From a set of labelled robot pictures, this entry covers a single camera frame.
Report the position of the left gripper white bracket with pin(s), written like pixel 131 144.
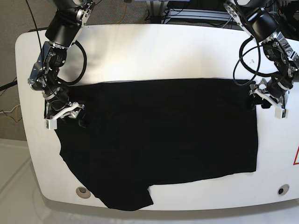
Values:
pixel 268 93

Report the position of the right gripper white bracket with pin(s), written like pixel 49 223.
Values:
pixel 72 111

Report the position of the black T-shirt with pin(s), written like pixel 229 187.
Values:
pixel 155 133

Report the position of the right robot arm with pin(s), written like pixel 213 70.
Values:
pixel 62 33

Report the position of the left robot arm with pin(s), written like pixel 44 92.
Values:
pixel 253 17

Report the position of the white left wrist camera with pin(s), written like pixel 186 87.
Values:
pixel 281 113

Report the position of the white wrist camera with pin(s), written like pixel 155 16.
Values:
pixel 281 113
pixel 51 124

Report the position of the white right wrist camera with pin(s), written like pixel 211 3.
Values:
pixel 51 124

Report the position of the aluminium frame rail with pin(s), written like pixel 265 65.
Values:
pixel 214 18

